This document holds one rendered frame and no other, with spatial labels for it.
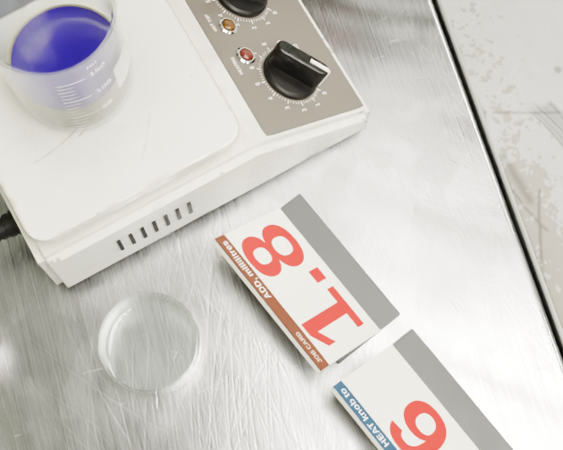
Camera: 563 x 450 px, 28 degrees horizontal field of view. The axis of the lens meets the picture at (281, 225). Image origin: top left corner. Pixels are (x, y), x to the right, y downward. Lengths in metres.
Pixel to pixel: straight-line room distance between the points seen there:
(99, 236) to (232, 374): 0.11
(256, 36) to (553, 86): 0.18
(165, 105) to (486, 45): 0.21
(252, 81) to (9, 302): 0.18
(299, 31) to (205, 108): 0.10
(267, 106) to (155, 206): 0.08
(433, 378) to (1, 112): 0.27
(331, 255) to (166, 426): 0.13
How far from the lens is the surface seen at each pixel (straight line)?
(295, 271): 0.61
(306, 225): 0.64
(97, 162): 0.57
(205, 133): 0.57
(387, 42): 0.68
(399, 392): 0.61
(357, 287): 0.63
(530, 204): 0.66
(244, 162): 0.58
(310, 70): 0.61
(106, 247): 0.60
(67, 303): 0.64
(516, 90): 0.68
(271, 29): 0.63
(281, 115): 0.60
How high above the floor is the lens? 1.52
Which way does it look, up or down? 75 degrees down
